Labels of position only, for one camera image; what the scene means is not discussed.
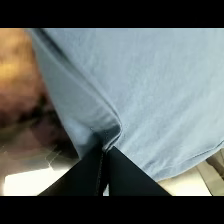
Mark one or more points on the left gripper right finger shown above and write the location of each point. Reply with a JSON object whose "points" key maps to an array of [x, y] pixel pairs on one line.
{"points": [[131, 178]]}

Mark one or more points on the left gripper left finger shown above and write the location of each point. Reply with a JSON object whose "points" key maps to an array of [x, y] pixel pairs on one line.
{"points": [[83, 178]]}

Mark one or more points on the blue T-shirt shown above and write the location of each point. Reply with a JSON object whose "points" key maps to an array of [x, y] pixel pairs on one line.
{"points": [[143, 86]]}

